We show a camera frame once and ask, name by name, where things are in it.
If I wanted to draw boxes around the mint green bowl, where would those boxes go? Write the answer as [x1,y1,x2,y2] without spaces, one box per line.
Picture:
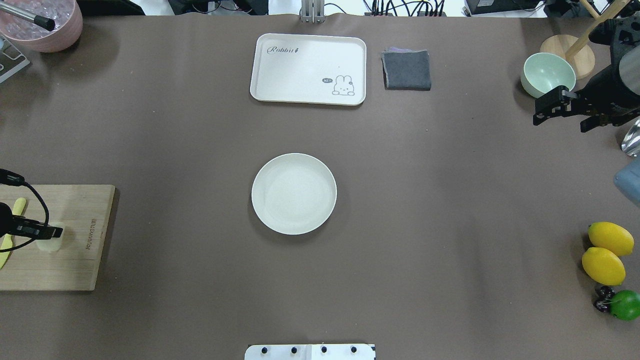
[519,52,577,99]

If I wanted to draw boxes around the wooden cup stand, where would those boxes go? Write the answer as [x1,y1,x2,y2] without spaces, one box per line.
[539,0,631,80]

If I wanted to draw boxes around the silver metal scoop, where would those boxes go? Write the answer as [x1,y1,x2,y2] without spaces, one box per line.
[621,117,640,157]

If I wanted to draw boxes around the upper yellow lemon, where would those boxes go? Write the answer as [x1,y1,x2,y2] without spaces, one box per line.
[587,221,635,256]

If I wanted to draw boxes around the yellow plastic knife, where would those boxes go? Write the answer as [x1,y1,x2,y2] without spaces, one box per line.
[0,197,27,269]

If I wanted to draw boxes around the metal cup rack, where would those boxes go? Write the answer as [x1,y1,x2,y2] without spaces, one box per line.
[0,35,31,84]

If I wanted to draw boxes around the metal ice scoop handle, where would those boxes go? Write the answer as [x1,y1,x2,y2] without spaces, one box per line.
[0,0,56,32]

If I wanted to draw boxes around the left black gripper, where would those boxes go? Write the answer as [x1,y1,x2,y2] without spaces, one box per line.
[0,202,64,239]

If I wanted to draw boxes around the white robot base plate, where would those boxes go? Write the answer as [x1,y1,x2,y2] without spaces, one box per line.
[244,342,377,360]

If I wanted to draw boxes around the wooden cutting board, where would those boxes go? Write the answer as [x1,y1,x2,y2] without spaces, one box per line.
[0,184,115,291]

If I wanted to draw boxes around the lower yellow lemon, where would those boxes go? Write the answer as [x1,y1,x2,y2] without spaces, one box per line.
[582,247,626,286]

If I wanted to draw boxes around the cream rabbit tray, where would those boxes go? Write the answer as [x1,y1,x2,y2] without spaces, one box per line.
[249,33,367,106]

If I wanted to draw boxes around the pale steamed bun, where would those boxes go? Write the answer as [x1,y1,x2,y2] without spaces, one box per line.
[35,221,66,253]

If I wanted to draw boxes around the aluminium frame post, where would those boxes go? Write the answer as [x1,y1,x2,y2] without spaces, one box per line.
[299,0,326,24]

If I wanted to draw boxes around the dark cherries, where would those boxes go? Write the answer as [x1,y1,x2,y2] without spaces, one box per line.
[593,285,617,313]

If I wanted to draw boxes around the cream round plate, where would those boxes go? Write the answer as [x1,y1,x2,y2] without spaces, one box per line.
[250,153,338,236]

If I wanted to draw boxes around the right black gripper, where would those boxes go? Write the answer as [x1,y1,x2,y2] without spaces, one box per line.
[532,14,640,133]

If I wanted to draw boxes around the grey folded cloth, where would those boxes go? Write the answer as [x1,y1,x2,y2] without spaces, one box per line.
[381,47,432,91]

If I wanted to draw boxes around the pink ice bowl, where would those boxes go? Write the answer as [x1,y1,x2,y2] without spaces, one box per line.
[1,0,83,53]

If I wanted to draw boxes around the green lime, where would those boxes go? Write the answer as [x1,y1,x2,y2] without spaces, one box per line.
[610,290,640,321]

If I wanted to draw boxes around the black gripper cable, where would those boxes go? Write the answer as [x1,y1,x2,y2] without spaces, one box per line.
[0,169,50,252]

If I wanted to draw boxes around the yellow lemon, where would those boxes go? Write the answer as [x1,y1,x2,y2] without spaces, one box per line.
[587,221,635,256]
[582,247,626,286]

